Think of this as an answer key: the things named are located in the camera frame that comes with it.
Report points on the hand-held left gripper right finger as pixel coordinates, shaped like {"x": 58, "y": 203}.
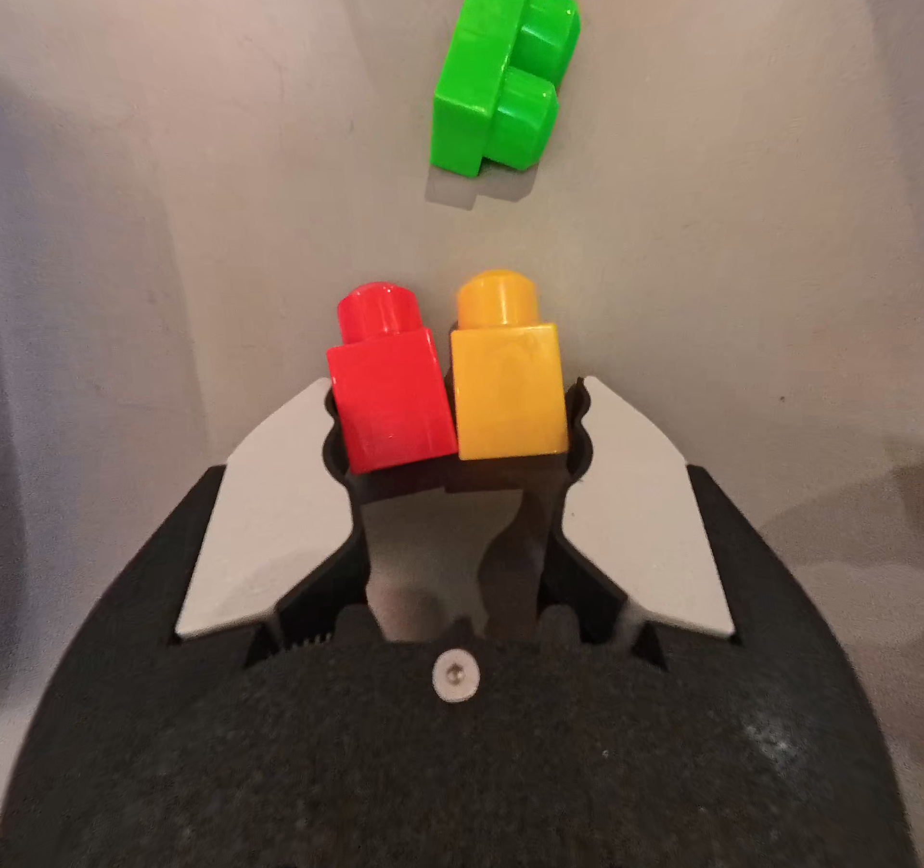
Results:
{"x": 642, "y": 521}

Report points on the green two-stud toy block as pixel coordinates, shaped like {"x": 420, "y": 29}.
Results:
{"x": 469, "y": 88}

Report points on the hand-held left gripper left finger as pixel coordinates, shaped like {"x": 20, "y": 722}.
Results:
{"x": 267, "y": 521}

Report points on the red one-stud toy block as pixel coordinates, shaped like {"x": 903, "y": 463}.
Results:
{"x": 390, "y": 398}

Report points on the grey desk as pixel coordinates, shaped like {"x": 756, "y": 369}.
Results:
{"x": 722, "y": 232}

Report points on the yellow one-stud toy block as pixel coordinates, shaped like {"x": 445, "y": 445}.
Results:
{"x": 505, "y": 391}

